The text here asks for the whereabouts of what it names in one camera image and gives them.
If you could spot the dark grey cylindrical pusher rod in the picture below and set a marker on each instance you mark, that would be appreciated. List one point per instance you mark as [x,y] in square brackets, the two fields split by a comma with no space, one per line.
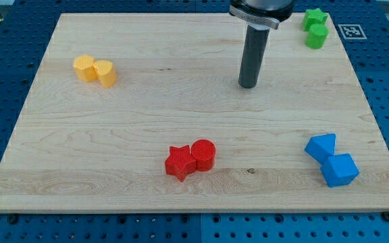
[252,57]

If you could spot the white fiducial marker tag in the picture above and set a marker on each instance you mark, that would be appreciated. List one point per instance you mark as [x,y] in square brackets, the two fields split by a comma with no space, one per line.
[352,32]

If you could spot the blue triangle block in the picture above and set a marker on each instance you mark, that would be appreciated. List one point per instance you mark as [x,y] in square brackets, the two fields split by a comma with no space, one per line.
[321,147]

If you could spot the green star block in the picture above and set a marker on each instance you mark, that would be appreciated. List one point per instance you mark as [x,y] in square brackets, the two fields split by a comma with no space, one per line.
[313,16]

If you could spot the red cylinder block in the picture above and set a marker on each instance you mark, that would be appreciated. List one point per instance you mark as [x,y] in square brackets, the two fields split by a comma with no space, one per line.
[204,152]

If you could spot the blue cube block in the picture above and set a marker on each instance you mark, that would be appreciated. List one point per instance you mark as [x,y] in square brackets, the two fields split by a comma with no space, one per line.
[339,170]

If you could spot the red star block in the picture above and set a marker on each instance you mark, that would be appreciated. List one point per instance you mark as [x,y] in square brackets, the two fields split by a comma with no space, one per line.
[180,162]

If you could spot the yellow hexagon block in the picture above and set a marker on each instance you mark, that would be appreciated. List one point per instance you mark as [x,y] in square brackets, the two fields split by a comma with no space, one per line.
[83,66]

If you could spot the light wooden board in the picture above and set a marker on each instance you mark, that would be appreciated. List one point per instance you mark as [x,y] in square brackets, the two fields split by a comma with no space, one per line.
[78,147]

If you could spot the green cylinder block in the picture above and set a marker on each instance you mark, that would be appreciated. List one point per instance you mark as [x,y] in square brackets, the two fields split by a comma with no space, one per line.
[316,36]

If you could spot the robot arm flange black silver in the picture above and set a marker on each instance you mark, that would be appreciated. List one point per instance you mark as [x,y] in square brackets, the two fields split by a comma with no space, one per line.
[262,14]

